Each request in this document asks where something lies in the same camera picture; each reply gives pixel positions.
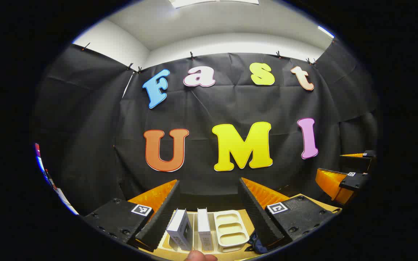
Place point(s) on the white side table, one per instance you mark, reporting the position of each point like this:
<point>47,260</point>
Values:
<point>65,203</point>

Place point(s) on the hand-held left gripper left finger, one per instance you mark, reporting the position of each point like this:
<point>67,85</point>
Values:
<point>162,221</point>

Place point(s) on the small ceiling light strip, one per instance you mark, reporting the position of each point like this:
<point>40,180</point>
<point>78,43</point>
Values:
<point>326,32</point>

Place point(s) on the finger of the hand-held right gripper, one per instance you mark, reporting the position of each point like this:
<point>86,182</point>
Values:
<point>370,154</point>
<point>354,181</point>

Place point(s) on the large ceiling light panel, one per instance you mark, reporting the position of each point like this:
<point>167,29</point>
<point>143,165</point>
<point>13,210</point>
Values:
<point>212,2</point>

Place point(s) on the colourful poster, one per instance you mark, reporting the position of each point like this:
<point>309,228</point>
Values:
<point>39,159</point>

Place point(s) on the black backdrop cloth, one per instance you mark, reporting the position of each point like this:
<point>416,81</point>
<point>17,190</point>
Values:
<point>201,108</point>

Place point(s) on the white book with plain cover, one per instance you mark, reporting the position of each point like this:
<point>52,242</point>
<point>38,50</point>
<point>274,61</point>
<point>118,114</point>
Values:
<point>204,228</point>

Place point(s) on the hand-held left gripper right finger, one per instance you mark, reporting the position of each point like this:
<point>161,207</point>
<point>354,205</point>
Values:
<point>256,214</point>

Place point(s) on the cream plastic bookshelf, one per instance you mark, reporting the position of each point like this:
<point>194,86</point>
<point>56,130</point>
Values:
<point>230,226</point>

